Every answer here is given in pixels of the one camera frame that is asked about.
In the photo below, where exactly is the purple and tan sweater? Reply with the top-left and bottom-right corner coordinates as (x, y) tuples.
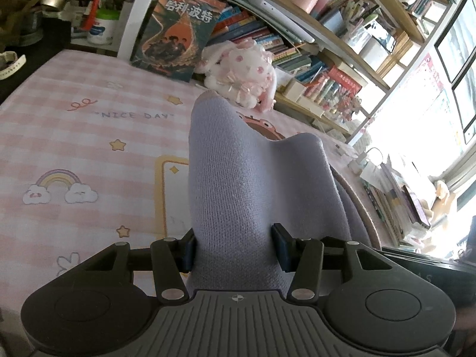
(184, 90), (383, 292)

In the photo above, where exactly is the white charger with cable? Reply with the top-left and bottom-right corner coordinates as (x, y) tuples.
(335, 143), (387, 179)

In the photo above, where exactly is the row of colourful books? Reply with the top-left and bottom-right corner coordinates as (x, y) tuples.
(208, 3), (328, 82)

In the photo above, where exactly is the grey tablet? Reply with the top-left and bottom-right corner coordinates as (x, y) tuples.
(256, 0), (317, 44)

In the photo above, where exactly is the pink and white plush toy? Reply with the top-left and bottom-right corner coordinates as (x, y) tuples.
(194, 39), (278, 111)

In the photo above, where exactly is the white jar with blue label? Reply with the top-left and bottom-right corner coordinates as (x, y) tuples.
(87, 9), (121, 45)

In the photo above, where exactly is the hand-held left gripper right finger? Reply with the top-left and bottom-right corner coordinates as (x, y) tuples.
(271, 223), (393, 303)

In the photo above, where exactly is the dark window frame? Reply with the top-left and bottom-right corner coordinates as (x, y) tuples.
(435, 0), (476, 142)

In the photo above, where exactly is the row of small colourful trinkets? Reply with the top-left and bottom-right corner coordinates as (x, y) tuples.
(305, 74), (363, 120)

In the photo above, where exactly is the white framed wooden bookshelf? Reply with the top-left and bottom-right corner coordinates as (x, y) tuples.
(112, 0), (469, 145)

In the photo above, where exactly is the pink checked printed table mat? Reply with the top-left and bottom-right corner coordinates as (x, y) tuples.
(0, 48), (385, 328)

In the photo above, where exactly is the stack of books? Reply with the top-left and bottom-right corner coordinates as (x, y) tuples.
(362, 171), (436, 246)

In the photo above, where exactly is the white wristwatch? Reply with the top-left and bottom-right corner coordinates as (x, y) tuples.
(0, 52), (27, 80)

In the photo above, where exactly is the white box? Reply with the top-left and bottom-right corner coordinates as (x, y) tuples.
(284, 80), (307, 101)

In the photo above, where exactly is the dark illustrated book box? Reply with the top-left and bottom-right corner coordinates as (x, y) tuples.
(130, 0), (227, 82)

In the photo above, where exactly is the black cabinet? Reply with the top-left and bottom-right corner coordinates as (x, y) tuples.
(0, 18), (71, 105)

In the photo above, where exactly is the red box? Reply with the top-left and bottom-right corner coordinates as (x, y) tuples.
(327, 65), (363, 93)

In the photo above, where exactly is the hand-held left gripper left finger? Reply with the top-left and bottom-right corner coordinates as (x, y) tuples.
(80, 228), (196, 303)

